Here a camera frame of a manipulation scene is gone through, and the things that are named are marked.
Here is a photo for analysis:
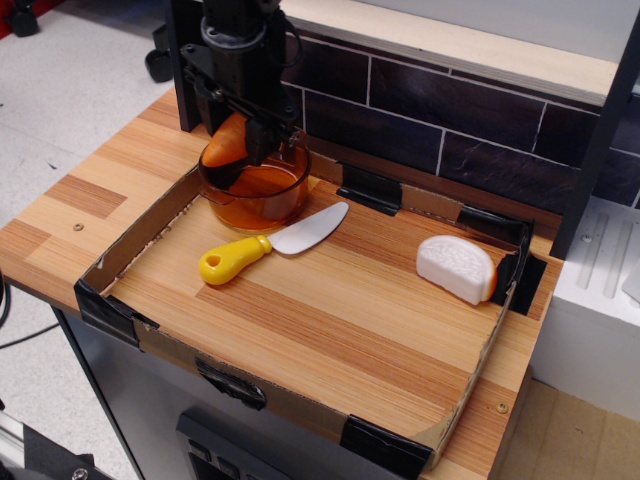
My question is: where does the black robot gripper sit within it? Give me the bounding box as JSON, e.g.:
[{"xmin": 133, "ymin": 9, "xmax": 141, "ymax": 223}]
[{"xmin": 180, "ymin": 19, "xmax": 300, "ymax": 166}]

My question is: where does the orange plastic toy carrot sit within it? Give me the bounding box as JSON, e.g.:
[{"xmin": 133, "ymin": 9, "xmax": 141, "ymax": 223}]
[{"xmin": 201, "ymin": 112, "xmax": 248, "ymax": 168}]

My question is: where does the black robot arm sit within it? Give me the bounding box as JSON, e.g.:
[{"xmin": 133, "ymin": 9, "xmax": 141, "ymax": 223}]
[{"xmin": 180, "ymin": 1, "xmax": 302, "ymax": 165}]

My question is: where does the taped cardboard fence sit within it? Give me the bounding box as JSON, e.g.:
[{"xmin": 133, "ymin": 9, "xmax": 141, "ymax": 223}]
[{"xmin": 76, "ymin": 124, "xmax": 555, "ymax": 479}]

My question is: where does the transparent orange plastic pot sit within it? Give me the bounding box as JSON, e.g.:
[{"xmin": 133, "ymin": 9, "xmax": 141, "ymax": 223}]
[{"xmin": 198, "ymin": 130, "xmax": 311, "ymax": 231}]

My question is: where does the black office chair caster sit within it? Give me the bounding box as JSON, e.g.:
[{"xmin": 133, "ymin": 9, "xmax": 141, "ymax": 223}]
[{"xmin": 144, "ymin": 25, "xmax": 173, "ymax": 83}]

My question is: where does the dark brick pattern backsplash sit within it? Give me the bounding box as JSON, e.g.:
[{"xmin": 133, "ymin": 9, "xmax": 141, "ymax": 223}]
[{"xmin": 206, "ymin": 10, "xmax": 640, "ymax": 216}]

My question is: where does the white toy cheese wedge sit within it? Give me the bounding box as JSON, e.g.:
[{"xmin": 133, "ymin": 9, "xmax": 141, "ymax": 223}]
[{"xmin": 416, "ymin": 235, "xmax": 498, "ymax": 305}]

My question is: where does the light wooden shelf board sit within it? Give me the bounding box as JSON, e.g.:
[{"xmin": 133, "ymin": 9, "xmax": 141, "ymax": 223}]
[{"xmin": 281, "ymin": 1, "xmax": 619, "ymax": 106}]

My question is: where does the black left shelf post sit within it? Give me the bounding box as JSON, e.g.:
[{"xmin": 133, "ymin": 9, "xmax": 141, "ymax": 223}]
[{"xmin": 163, "ymin": 0, "xmax": 213, "ymax": 134}]

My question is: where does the black shelf post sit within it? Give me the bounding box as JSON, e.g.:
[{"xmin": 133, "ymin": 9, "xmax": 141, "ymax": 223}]
[
  {"xmin": 550, "ymin": 15, "xmax": 639, "ymax": 260},
  {"xmin": 163, "ymin": 0, "xmax": 213, "ymax": 134}
]

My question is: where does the yellow handled toy knife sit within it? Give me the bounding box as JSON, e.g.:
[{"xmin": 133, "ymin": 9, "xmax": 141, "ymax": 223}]
[{"xmin": 198, "ymin": 202, "xmax": 349, "ymax": 286}]

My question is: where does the black cable on floor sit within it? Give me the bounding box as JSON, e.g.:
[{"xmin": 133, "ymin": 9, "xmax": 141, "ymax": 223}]
[{"xmin": 0, "ymin": 279, "xmax": 61, "ymax": 351}]

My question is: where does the black right shelf post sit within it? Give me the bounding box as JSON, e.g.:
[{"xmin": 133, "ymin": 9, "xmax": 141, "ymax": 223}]
[{"xmin": 550, "ymin": 15, "xmax": 639, "ymax": 260}]

